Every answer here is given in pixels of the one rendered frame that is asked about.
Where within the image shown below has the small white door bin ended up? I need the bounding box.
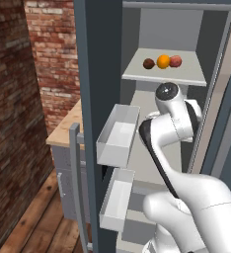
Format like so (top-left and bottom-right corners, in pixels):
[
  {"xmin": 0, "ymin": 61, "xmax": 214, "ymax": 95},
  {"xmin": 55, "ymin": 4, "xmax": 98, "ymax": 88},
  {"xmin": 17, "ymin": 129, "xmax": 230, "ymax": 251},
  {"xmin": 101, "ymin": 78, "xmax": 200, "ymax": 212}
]
[{"xmin": 99, "ymin": 167, "xmax": 136, "ymax": 233}]

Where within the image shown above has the dark grey open freezer door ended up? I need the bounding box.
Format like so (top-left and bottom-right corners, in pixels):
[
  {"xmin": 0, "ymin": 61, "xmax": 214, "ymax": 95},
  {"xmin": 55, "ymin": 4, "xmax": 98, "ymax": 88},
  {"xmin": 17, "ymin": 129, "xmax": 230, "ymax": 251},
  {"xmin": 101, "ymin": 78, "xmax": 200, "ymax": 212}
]
[{"xmin": 73, "ymin": 0, "xmax": 124, "ymax": 253}]

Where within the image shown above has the red peach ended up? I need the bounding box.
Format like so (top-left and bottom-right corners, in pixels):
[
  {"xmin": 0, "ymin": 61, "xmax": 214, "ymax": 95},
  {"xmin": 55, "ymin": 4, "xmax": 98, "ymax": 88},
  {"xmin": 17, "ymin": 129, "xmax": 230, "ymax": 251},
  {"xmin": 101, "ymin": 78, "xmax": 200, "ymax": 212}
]
[{"xmin": 169, "ymin": 54, "xmax": 184, "ymax": 68}]

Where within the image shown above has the grey cabinet with wooden top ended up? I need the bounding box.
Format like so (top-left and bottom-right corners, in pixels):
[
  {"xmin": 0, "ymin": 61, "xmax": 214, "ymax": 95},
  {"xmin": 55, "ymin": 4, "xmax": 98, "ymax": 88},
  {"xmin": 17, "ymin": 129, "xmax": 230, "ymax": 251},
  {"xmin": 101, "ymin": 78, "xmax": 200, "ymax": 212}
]
[{"xmin": 45, "ymin": 98, "xmax": 88, "ymax": 222}]

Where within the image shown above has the grey cabinet handle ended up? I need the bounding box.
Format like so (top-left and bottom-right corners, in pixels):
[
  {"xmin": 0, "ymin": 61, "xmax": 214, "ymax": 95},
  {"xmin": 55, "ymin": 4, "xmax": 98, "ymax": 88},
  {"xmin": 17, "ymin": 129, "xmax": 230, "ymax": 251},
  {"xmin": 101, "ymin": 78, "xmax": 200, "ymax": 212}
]
[{"xmin": 56, "ymin": 171, "xmax": 66, "ymax": 200}]

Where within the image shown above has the orange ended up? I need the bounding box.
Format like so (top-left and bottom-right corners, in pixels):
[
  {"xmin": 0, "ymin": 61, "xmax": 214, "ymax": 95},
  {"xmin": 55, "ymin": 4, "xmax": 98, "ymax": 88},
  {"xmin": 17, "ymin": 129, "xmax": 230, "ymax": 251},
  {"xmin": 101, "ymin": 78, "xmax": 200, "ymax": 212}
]
[{"xmin": 156, "ymin": 53, "xmax": 172, "ymax": 70}]

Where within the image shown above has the grey freezer shelf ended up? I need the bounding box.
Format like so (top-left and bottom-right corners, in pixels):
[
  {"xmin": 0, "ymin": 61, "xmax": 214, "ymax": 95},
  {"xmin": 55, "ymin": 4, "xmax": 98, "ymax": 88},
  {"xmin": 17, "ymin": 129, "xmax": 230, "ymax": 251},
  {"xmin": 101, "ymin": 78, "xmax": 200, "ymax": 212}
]
[{"xmin": 121, "ymin": 47, "xmax": 208, "ymax": 88}]

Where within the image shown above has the dark grey freezer cabinet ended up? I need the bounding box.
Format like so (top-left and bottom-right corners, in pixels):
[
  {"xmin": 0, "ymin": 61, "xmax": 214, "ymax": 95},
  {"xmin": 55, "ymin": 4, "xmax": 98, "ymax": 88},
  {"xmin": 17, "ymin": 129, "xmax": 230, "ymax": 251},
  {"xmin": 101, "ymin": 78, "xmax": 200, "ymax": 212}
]
[{"xmin": 119, "ymin": 0, "xmax": 231, "ymax": 253}]

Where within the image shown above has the brown pear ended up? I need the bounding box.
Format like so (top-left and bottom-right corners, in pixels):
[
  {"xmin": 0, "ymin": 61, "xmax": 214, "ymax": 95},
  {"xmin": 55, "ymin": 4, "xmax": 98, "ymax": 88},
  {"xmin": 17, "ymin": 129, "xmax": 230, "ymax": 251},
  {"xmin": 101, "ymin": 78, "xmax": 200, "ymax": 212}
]
[{"xmin": 142, "ymin": 57, "xmax": 156, "ymax": 70}]

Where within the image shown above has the grey freezer door handle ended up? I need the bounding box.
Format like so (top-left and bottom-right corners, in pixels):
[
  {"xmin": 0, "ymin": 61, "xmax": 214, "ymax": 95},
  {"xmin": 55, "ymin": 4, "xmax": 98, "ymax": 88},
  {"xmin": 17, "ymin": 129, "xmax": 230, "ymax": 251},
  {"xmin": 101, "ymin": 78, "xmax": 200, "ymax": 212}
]
[{"xmin": 68, "ymin": 123, "xmax": 91, "ymax": 253}]

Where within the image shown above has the large white door bin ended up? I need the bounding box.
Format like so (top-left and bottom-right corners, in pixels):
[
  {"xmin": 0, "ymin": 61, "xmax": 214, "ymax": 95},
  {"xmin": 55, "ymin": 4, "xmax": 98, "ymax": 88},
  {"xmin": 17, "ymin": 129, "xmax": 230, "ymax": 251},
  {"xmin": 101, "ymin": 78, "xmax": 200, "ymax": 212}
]
[{"xmin": 96, "ymin": 104, "xmax": 141, "ymax": 169}]

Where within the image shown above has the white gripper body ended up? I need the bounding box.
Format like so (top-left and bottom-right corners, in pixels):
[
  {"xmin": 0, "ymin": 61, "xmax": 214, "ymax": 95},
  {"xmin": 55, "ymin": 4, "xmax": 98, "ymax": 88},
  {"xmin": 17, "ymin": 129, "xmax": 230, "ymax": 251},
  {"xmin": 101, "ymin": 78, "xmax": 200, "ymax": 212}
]
[{"xmin": 144, "ymin": 111, "xmax": 162, "ymax": 121}]

